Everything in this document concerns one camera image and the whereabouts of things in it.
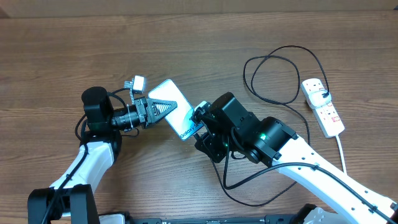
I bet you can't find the blue Galaxy smartphone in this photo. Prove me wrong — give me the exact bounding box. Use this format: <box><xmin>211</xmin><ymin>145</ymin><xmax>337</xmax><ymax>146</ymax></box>
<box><xmin>147</xmin><ymin>78</ymin><xmax>206</xmax><ymax>142</ymax></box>

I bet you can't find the black USB charging cable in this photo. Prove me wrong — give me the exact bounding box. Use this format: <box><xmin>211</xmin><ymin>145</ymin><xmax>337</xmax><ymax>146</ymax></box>
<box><xmin>192</xmin><ymin>45</ymin><xmax>331</xmax><ymax>208</ymax></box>

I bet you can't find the white power strip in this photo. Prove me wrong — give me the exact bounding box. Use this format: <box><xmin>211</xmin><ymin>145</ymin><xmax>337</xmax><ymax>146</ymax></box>
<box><xmin>301</xmin><ymin>78</ymin><xmax>345</xmax><ymax>138</ymax></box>

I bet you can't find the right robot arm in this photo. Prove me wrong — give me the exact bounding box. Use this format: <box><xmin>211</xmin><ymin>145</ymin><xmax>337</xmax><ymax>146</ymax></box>
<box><xmin>187</xmin><ymin>92</ymin><xmax>397</xmax><ymax>223</ymax></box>

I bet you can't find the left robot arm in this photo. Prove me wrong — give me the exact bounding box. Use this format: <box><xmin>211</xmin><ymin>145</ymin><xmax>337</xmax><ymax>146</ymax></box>
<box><xmin>27</xmin><ymin>86</ymin><xmax>177</xmax><ymax>223</ymax></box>

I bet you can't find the white USB charger plug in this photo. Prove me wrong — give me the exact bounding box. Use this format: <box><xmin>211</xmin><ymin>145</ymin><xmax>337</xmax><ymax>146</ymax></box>
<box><xmin>306</xmin><ymin>90</ymin><xmax>332</xmax><ymax>109</ymax></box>

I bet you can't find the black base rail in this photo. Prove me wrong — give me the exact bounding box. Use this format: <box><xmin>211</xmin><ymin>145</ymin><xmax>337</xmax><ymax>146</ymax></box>
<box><xmin>99</xmin><ymin>212</ymin><xmax>299</xmax><ymax>224</ymax></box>

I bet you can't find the white power strip cord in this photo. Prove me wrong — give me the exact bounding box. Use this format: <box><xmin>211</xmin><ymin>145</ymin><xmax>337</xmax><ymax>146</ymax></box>
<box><xmin>334</xmin><ymin>135</ymin><xmax>348</xmax><ymax>175</ymax></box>

